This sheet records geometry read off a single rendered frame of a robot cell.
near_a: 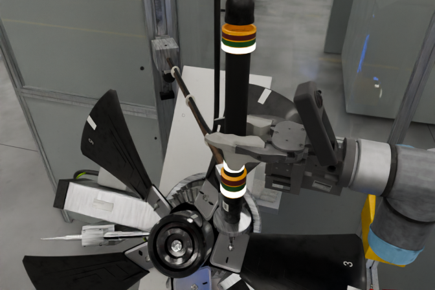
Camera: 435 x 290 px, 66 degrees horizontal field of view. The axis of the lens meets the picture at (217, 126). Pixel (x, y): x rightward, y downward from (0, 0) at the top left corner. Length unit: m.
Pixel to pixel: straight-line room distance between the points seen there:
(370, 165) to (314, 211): 1.15
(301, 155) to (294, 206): 1.14
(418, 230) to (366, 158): 0.13
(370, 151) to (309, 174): 0.09
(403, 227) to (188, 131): 0.61
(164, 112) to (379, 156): 0.92
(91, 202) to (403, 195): 0.72
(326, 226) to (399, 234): 1.12
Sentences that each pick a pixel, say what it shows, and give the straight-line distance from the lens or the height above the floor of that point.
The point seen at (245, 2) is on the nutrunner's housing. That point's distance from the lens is 0.41.
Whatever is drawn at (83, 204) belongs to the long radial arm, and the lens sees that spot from 0.96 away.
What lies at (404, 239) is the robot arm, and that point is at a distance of 0.57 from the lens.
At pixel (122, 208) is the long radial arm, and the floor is 1.12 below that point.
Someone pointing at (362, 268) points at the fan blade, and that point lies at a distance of 0.74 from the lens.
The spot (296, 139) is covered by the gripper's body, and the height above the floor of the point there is 1.48.
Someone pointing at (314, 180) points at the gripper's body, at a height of 1.42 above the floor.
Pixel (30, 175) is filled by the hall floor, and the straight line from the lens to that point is 2.98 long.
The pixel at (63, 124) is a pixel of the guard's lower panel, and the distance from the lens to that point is 1.86.
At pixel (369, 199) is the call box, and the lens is 1.05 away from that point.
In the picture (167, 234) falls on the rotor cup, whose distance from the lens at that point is 0.68.
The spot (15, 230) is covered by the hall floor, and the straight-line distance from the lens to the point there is 2.60.
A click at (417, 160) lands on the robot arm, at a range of 0.50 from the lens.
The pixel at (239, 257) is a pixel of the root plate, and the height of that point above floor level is 1.18.
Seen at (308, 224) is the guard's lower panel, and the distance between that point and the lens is 1.68.
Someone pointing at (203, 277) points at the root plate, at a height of 1.12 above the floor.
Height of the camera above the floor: 1.77
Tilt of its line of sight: 34 degrees down
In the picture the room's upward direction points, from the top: straight up
